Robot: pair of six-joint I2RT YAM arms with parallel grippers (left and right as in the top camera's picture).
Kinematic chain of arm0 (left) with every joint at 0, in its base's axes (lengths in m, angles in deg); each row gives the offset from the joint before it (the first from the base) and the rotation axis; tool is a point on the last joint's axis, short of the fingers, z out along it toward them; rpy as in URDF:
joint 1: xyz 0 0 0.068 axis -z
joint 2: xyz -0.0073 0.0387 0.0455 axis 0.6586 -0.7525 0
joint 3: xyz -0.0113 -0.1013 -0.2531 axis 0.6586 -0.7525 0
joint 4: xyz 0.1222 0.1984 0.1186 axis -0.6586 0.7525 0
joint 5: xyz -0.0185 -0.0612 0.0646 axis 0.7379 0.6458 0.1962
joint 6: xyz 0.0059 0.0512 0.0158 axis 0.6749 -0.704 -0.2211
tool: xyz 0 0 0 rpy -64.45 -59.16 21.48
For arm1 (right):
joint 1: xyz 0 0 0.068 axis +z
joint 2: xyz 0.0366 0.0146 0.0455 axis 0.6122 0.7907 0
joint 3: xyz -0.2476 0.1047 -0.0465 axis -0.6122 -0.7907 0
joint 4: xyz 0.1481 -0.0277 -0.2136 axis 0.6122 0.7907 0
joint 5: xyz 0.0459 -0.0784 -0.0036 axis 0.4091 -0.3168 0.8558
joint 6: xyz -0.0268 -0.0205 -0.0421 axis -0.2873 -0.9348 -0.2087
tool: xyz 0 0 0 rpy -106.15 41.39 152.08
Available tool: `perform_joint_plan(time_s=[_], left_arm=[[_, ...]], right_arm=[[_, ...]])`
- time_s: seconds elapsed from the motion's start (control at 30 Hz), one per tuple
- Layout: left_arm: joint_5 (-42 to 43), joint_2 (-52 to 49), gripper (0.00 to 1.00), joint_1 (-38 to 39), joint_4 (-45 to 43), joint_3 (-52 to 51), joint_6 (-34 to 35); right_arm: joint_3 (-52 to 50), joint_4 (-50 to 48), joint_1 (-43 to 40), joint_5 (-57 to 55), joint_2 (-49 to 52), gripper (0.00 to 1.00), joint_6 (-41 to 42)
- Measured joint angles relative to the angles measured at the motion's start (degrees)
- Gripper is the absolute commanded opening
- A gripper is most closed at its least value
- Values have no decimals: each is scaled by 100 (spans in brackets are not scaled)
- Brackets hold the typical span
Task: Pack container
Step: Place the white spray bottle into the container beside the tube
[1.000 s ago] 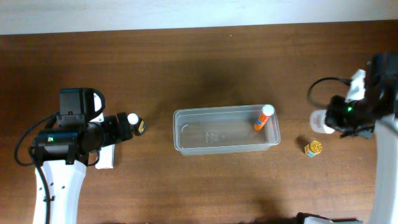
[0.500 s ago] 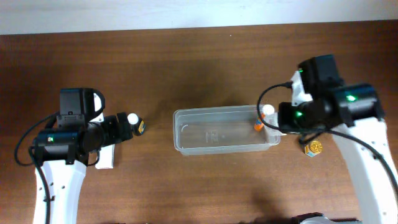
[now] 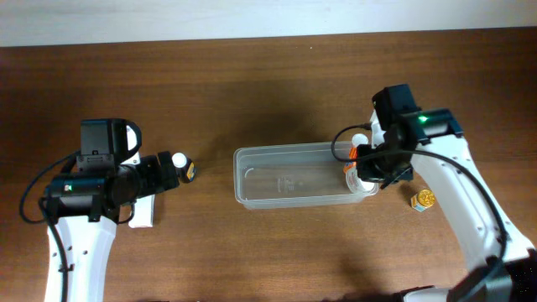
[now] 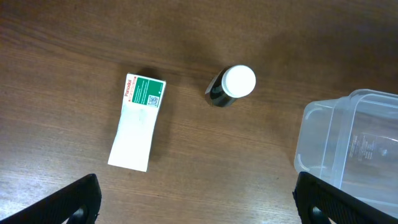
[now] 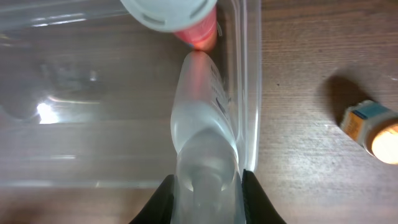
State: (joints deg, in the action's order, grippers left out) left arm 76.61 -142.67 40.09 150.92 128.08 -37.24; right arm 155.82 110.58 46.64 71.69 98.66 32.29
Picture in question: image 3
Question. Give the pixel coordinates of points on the clear plastic container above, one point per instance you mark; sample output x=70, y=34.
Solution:
x=292, y=175

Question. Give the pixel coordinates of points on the small gold lid jar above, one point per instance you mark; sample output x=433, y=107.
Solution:
x=423, y=200

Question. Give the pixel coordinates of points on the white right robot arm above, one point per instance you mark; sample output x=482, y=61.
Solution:
x=407, y=140

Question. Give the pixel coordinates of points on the white plastic bottle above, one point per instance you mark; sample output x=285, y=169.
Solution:
x=354, y=183

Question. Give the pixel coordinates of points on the white green medicine box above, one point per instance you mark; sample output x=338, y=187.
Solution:
x=143, y=213

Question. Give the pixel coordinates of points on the orange tube white cap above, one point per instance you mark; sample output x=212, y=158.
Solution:
x=357, y=140

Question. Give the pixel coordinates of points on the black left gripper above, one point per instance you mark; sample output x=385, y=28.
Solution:
x=169, y=169

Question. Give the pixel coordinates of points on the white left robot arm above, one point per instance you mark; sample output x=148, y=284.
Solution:
x=101, y=186

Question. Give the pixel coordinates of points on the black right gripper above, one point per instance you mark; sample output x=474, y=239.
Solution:
x=373, y=170

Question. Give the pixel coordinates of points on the dark bottle white cap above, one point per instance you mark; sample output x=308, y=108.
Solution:
x=184, y=167

